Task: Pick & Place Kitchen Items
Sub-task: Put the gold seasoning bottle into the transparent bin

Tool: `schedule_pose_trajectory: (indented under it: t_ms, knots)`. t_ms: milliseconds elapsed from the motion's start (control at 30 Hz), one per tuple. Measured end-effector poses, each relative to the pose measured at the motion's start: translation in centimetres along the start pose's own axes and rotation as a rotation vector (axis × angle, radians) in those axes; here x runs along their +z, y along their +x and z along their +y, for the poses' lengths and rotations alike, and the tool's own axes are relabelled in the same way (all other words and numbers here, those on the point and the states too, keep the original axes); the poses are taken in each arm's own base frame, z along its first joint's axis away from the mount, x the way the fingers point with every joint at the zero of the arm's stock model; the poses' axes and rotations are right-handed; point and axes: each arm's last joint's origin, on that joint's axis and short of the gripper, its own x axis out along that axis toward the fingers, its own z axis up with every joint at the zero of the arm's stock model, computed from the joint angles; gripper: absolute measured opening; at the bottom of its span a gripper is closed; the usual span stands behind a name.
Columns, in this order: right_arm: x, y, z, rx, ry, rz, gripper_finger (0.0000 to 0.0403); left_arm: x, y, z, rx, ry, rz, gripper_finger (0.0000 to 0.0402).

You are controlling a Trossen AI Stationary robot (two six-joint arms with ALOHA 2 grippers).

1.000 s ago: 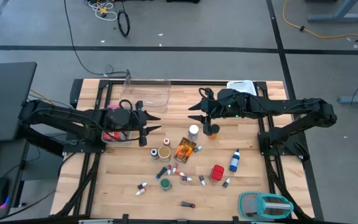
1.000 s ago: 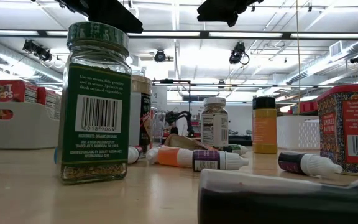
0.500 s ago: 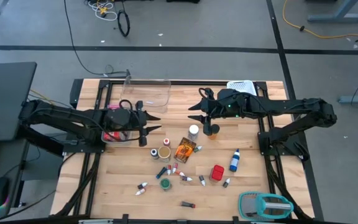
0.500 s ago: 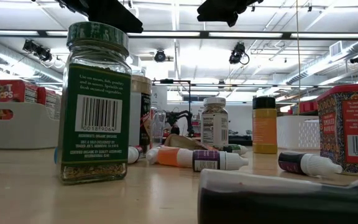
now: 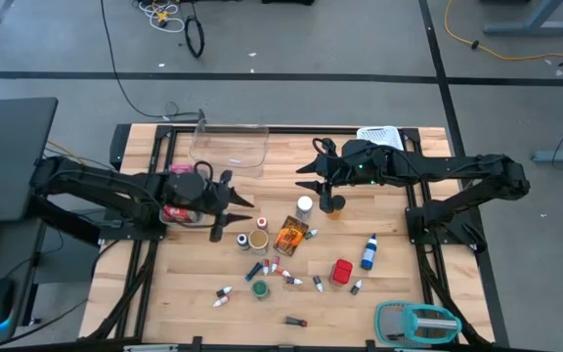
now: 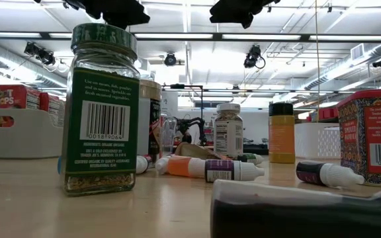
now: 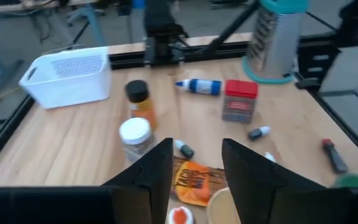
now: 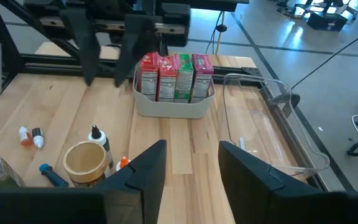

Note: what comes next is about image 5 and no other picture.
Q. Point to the orange dropper bottle white cap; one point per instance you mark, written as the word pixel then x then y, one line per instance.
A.
pixel 283 272

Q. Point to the black food colour bottle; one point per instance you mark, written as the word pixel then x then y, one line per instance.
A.
pixel 243 242

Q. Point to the orange brown snack packet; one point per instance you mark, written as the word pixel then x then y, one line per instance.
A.
pixel 290 237

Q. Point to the dark tube red cap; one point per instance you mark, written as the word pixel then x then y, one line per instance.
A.
pixel 294 321

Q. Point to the pink cereal box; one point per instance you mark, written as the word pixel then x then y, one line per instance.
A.
pixel 181 169

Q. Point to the purple label dropper bottle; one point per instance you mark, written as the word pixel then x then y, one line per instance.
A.
pixel 293 280

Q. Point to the red Froot Loops cereal box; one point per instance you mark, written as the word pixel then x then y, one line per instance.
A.
pixel 179 214

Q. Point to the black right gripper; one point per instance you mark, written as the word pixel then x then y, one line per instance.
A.
pixel 350 163

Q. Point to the dark dropper bottle white cap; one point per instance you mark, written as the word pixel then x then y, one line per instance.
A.
pixel 317 283
pixel 356 288

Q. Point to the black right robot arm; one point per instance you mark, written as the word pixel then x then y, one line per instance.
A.
pixel 457 166

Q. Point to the glass spice jar green lid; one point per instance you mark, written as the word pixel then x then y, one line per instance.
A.
pixel 260 289

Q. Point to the white perforated plastic basket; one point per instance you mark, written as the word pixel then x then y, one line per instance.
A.
pixel 381 136

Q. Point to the grey side desk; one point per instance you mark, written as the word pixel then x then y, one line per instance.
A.
pixel 12 254

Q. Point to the grey table leg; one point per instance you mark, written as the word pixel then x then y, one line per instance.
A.
pixel 540 12

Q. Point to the red label dropper bottle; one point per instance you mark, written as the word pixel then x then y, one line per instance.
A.
pixel 275 264
pixel 265 267

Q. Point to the dark tube teal cap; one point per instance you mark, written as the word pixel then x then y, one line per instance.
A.
pixel 253 272

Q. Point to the clear plastic bin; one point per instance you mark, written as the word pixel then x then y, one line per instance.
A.
pixel 228 151

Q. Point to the black desk top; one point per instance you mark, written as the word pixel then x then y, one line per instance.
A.
pixel 17 156

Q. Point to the red smoked paprika tin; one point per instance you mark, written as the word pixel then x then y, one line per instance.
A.
pixel 341 271

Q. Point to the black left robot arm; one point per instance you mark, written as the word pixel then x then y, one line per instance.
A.
pixel 91 181

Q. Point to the spice jar gold lid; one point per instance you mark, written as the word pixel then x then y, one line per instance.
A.
pixel 258 240

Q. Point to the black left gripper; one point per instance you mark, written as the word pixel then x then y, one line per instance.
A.
pixel 188 193

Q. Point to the orange spice jar black lid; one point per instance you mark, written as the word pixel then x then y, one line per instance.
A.
pixel 338 209

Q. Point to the small green-capped bottle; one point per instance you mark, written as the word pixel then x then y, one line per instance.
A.
pixel 311 234

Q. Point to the blue food colour bottle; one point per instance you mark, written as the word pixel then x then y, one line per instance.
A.
pixel 369 254

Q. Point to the beige plastic organiser bin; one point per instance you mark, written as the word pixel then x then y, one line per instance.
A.
pixel 186 225

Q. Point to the spice jar white lid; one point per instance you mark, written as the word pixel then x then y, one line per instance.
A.
pixel 304 207

